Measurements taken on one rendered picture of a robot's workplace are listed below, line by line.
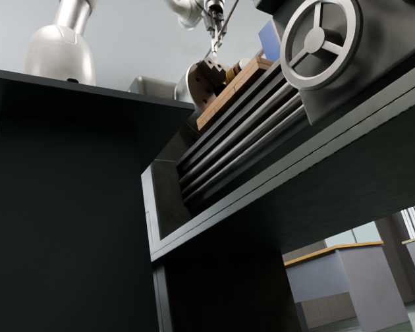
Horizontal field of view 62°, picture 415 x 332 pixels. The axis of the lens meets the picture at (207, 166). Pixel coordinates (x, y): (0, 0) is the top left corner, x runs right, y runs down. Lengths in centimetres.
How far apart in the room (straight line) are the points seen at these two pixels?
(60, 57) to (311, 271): 325
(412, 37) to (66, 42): 70
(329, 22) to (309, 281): 329
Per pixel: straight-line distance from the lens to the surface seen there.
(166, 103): 70
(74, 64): 87
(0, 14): 381
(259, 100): 90
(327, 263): 359
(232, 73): 122
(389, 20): 58
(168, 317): 107
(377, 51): 58
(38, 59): 89
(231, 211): 70
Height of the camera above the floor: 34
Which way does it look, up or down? 24 degrees up
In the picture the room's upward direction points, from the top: 12 degrees counter-clockwise
